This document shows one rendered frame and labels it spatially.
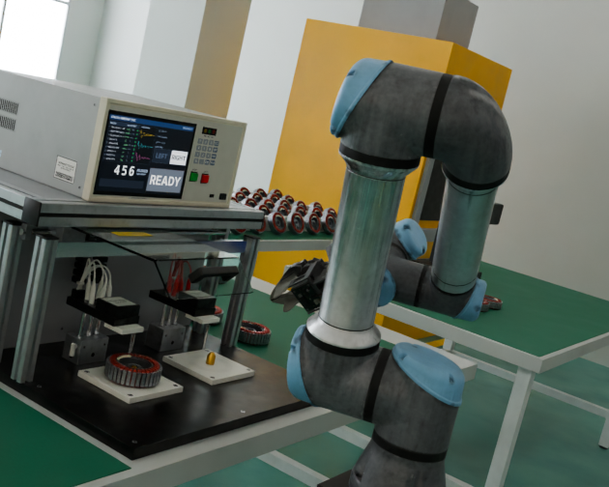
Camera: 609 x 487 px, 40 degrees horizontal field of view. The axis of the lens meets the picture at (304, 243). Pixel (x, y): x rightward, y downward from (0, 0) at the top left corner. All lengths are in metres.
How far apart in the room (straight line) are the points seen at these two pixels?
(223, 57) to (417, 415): 4.82
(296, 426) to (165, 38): 4.37
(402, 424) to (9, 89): 1.11
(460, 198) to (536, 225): 5.67
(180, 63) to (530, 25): 2.87
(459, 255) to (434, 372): 0.19
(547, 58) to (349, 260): 5.87
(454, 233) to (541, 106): 5.69
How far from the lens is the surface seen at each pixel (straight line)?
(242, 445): 1.66
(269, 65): 8.27
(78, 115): 1.74
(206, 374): 1.86
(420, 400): 1.26
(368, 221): 1.18
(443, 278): 1.38
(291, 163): 5.73
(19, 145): 1.87
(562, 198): 6.83
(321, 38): 5.72
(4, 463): 1.43
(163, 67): 5.87
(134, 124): 1.74
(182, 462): 1.53
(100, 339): 1.83
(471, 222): 1.26
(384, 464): 1.30
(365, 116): 1.13
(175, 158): 1.84
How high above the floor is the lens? 1.39
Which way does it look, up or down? 9 degrees down
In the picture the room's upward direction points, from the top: 13 degrees clockwise
